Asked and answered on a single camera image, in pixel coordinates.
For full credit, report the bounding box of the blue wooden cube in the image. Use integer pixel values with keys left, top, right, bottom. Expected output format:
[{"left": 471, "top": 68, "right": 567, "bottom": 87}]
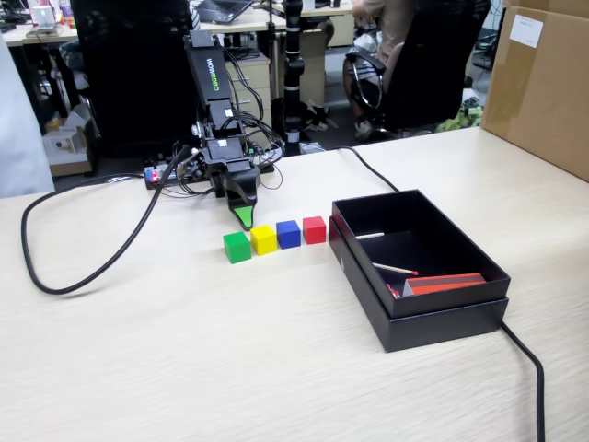
[{"left": 275, "top": 219, "right": 302, "bottom": 250}]

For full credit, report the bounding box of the light wooden office desk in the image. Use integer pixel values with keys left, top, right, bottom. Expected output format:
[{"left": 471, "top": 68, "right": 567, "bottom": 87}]
[
  {"left": 197, "top": 7, "right": 358, "bottom": 37},
  {"left": 0, "top": 20, "right": 82, "bottom": 47}
]

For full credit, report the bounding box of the black box tray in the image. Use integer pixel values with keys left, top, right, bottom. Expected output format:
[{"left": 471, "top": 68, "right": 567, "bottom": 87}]
[{"left": 330, "top": 187, "right": 513, "bottom": 319}]

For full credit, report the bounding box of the person in light clothes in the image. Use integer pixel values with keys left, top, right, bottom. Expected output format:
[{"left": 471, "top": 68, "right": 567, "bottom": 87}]
[{"left": 342, "top": 0, "right": 418, "bottom": 142}]

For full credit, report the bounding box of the thick black power cable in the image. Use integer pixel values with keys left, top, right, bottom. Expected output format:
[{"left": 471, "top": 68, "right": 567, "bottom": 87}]
[{"left": 333, "top": 145, "right": 547, "bottom": 442}]

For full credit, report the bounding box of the black chrome office chair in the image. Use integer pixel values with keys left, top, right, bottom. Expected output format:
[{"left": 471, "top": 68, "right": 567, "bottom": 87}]
[{"left": 344, "top": 0, "right": 491, "bottom": 139}]

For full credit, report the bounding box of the black laptop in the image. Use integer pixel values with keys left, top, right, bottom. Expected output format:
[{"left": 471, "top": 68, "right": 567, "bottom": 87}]
[{"left": 195, "top": 0, "right": 255, "bottom": 25}]

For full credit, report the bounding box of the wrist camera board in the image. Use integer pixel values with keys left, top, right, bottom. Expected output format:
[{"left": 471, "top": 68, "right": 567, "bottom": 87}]
[{"left": 174, "top": 146, "right": 206, "bottom": 183}]

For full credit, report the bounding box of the colourful floor clutter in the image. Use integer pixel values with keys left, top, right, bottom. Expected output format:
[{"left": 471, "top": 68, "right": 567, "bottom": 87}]
[{"left": 436, "top": 98, "right": 485, "bottom": 134}]

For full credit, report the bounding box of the black jointed pole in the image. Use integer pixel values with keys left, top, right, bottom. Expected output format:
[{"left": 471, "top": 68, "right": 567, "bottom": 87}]
[{"left": 281, "top": 0, "right": 306, "bottom": 157}]

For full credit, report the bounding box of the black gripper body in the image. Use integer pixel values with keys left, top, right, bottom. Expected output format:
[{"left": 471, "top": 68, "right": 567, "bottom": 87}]
[{"left": 201, "top": 136, "right": 261, "bottom": 180}]

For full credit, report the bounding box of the thick black camera cable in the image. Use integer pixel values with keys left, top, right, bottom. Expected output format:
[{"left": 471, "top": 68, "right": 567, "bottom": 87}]
[{"left": 20, "top": 145, "right": 191, "bottom": 296}]

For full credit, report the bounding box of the brown cardboard box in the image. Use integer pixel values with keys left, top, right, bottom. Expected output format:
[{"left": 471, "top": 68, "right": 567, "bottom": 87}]
[{"left": 479, "top": 0, "right": 589, "bottom": 183}]

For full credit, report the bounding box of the red wooden cube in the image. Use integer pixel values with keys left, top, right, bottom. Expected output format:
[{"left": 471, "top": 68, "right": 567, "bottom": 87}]
[{"left": 302, "top": 215, "right": 328, "bottom": 245}]

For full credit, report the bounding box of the black mesh office chair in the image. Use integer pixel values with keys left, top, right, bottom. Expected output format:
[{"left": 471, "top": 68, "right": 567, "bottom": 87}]
[{"left": 68, "top": 0, "right": 204, "bottom": 158}]

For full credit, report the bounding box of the orange matchbox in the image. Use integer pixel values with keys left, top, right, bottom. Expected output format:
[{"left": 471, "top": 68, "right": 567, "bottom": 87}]
[{"left": 401, "top": 272, "right": 488, "bottom": 299}]

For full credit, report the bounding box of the white fabric figure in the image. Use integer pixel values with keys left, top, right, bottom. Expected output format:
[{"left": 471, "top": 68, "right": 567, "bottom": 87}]
[{"left": 0, "top": 29, "right": 57, "bottom": 200}]

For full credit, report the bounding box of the black open box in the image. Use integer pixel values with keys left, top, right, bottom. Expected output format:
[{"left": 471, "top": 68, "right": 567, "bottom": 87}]
[{"left": 326, "top": 215, "right": 511, "bottom": 355}]

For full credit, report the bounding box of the yellow wooden cube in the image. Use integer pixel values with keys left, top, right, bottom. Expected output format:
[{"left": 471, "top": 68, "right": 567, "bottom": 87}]
[{"left": 250, "top": 225, "right": 278, "bottom": 257}]

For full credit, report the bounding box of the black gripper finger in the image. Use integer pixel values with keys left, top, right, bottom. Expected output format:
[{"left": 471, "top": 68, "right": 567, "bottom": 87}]
[
  {"left": 222, "top": 166, "right": 262, "bottom": 208},
  {"left": 228, "top": 204, "right": 256, "bottom": 231}
]

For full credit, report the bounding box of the beige drawer cabinet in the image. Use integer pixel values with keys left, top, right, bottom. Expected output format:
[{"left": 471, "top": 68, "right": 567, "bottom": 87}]
[{"left": 223, "top": 50, "right": 273, "bottom": 134}]

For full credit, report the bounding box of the white small carton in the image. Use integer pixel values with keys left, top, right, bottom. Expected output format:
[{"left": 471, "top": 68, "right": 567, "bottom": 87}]
[{"left": 42, "top": 126, "right": 92, "bottom": 179}]

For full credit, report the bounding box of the green wooden cube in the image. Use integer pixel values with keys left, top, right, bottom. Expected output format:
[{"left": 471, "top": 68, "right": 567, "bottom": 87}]
[{"left": 223, "top": 230, "right": 252, "bottom": 264}]

